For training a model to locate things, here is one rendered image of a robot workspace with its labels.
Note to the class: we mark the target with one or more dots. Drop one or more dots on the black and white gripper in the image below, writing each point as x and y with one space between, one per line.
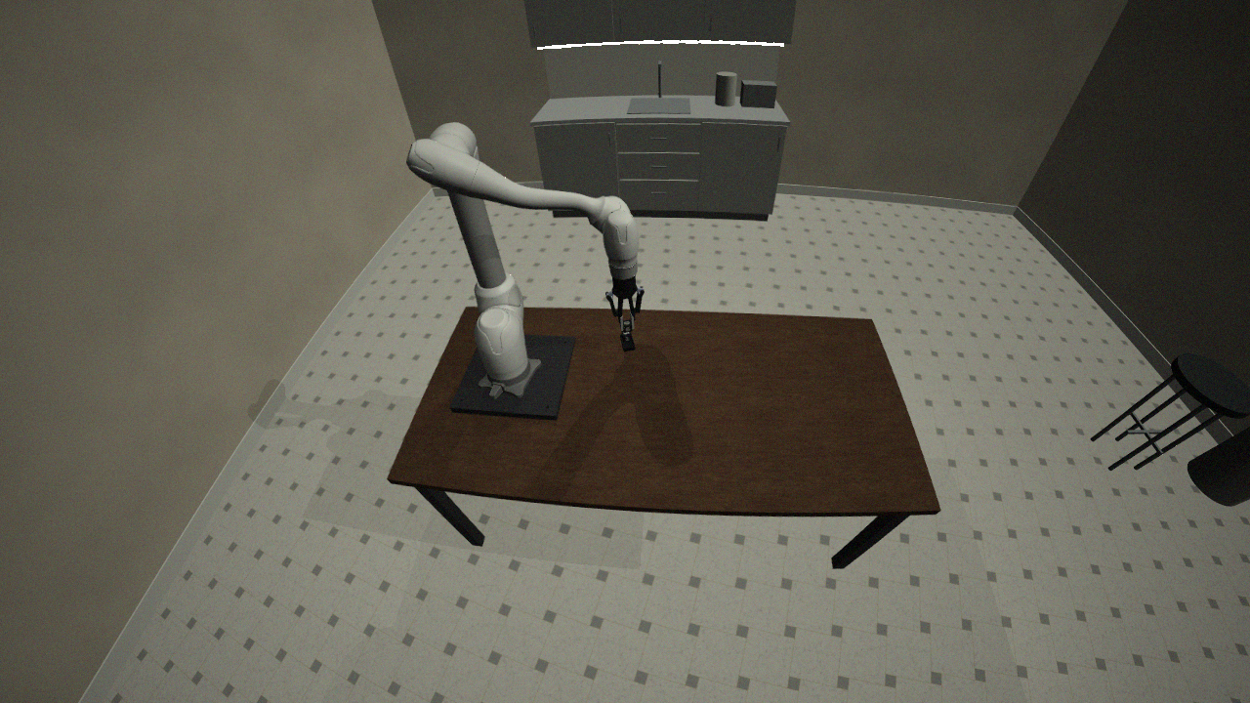
625 289

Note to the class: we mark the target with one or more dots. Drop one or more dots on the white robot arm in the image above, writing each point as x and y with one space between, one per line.
443 160

